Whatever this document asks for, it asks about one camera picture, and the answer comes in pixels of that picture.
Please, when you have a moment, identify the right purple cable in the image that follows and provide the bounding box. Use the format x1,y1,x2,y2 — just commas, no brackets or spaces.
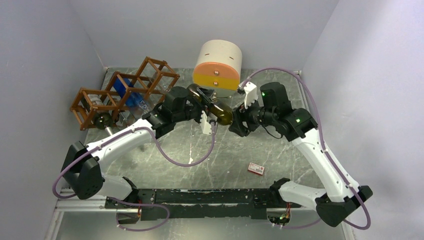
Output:
240,67,372,231

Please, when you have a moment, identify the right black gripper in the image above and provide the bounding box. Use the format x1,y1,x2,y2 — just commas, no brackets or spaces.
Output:
228,94,277,137

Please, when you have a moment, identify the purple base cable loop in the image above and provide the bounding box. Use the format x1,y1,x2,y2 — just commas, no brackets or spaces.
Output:
107,197,171,232

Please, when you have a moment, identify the small red white box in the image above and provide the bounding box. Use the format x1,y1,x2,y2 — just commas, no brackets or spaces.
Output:
247,162,265,176

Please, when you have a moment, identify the clear bottle black gold label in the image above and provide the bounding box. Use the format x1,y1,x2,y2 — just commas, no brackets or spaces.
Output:
115,111,138,129

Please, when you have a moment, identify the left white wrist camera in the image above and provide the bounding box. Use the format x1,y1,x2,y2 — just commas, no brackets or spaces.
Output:
200,110,217,136

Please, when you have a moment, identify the cylindrical drawer cabinet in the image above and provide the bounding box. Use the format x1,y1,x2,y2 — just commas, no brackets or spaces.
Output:
192,39,243,98

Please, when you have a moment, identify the black base frame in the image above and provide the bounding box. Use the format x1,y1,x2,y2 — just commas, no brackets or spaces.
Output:
105,188,299,224

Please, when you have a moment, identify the aluminium rail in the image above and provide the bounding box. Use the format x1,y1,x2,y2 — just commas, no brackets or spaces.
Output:
44,195,138,240

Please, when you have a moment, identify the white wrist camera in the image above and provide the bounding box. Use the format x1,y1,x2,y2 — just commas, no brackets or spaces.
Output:
239,81,258,110
200,110,217,136

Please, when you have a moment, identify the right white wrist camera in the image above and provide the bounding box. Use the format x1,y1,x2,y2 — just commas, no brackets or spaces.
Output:
239,81,258,110

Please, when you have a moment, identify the olive green wine bottle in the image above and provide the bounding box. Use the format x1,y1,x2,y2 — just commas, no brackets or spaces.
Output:
186,83,233,126

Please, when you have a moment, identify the dark brown wine bottle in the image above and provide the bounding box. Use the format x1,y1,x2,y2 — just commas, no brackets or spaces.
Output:
87,94,114,130

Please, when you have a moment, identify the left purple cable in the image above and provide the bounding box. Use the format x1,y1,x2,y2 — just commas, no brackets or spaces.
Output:
51,122,218,200

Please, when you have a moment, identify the brown wooden wine rack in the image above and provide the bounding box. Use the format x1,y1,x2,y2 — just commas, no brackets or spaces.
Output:
69,56,180,131

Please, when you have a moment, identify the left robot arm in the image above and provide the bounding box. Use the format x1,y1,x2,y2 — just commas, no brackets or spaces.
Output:
59,83,217,208

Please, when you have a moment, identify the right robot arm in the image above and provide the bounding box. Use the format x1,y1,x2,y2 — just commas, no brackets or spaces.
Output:
228,82,373,227

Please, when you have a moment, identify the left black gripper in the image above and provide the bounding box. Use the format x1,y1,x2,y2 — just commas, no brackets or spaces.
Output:
173,88,215,127

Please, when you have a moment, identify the tall blue glass bottle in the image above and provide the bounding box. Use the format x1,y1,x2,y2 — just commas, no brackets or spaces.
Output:
113,79,148,110

